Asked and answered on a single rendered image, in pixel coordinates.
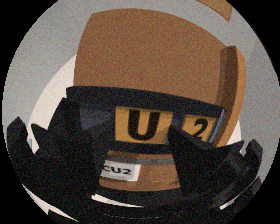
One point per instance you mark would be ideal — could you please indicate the tan letter tile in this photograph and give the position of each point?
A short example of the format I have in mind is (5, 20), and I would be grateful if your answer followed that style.
(199, 127)
(141, 125)

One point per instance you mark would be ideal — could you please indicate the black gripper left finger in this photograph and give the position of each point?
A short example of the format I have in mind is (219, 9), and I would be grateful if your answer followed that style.
(83, 154)

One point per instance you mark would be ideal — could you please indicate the white paper ticket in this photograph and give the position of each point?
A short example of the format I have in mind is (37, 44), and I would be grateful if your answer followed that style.
(124, 171)

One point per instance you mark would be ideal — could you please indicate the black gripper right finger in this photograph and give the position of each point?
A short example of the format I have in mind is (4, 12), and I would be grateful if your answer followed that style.
(196, 160)

